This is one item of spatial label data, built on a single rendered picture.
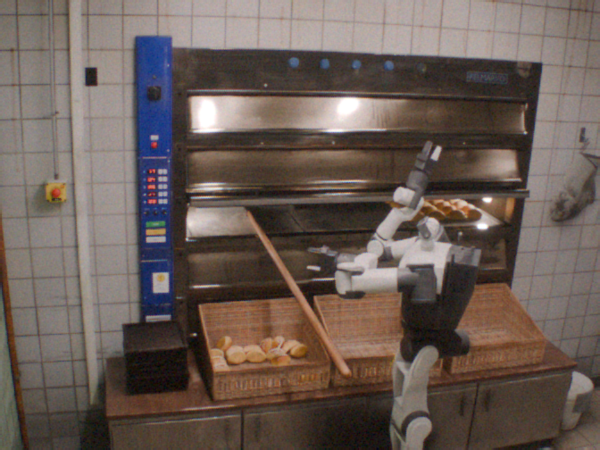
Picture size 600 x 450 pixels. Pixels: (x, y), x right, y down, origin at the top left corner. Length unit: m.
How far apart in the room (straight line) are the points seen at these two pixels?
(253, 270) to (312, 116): 0.82
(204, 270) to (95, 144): 0.82
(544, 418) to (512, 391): 0.33
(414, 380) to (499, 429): 1.06
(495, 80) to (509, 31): 0.26
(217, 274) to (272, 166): 0.61
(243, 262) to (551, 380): 1.75
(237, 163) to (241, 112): 0.25
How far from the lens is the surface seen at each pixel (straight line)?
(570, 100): 3.92
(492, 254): 3.90
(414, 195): 2.87
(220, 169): 3.22
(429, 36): 3.43
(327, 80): 3.27
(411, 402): 2.90
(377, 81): 3.36
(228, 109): 3.18
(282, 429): 3.23
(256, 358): 3.38
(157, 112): 3.10
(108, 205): 3.23
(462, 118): 3.57
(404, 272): 2.44
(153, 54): 3.07
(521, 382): 3.67
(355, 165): 3.38
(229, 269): 3.38
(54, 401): 3.68
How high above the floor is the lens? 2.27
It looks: 18 degrees down
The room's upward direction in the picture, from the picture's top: 3 degrees clockwise
